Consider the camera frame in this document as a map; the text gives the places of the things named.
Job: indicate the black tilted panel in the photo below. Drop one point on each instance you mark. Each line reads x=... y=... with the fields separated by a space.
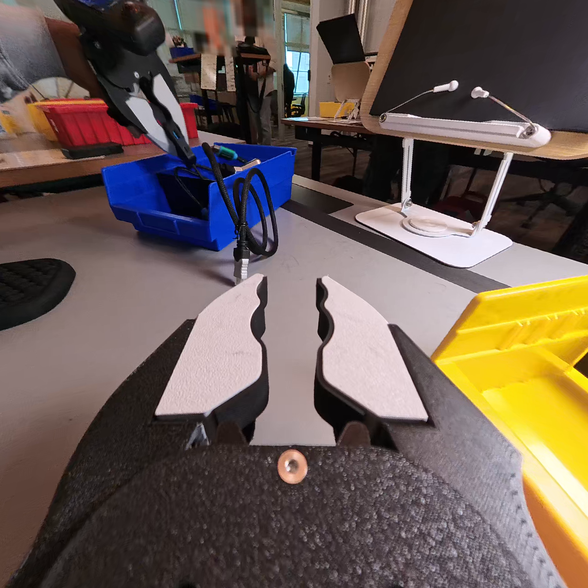
x=340 y=39

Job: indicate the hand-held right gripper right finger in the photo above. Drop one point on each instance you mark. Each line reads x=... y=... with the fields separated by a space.
x=367 y=367

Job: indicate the beige cardboard stand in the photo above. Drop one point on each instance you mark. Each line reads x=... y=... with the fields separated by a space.
x=351 y=80

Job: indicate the white metal stand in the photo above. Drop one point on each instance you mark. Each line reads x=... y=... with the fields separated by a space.
x=436 y=248

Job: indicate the red ribbed bin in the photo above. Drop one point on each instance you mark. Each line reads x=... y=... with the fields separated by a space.
x=78 y=124

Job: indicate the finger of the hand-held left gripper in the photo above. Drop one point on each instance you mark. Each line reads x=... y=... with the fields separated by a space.
x=142 y=117
x=169 y=108

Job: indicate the blue storage bin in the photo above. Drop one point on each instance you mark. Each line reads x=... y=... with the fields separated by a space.
x=160 y=225

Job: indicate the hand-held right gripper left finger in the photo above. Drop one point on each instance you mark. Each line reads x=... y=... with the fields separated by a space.
x=216 y=363

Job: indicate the red storage box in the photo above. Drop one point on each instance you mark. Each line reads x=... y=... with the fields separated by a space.
x=459 y=204

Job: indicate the wooden table with bins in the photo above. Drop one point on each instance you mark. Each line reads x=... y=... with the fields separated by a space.
x=46 y=167

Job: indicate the black board with wooden edge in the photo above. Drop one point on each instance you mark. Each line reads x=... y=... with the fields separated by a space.
x=482 y=55

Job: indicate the yellow divided storage bin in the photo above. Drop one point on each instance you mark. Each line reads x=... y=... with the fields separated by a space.
x=505 y=413

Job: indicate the person's left forearm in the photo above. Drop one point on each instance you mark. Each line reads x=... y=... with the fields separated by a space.
x=23 y=55

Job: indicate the black lectern stand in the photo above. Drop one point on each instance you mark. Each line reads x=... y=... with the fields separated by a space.
x=239 y=57

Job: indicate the wooden table with black legs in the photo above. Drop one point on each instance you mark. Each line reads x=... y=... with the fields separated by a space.
x=312 y=123

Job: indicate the black flat case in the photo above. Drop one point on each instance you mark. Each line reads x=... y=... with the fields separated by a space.
x=92 y=150

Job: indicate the white paper sheets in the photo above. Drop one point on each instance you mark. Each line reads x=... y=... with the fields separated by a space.
x=209 y=71

